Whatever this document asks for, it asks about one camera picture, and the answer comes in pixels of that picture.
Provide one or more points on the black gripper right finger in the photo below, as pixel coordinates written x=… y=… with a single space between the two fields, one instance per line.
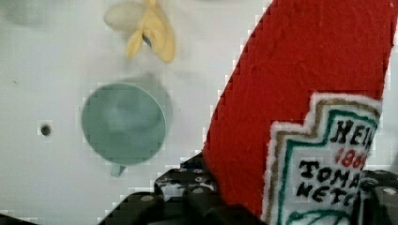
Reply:
x=378 y=200

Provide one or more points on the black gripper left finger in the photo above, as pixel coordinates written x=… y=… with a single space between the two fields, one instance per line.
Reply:
x=191 y=173

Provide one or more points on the red plush ketchup bottle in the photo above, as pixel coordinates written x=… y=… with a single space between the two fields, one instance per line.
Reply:
x=296 y=121

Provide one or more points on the green metal cup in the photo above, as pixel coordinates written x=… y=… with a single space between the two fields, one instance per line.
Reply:
x=126 y=122

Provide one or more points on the plush peeled banana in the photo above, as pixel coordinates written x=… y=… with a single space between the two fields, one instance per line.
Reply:
x=143 y=22

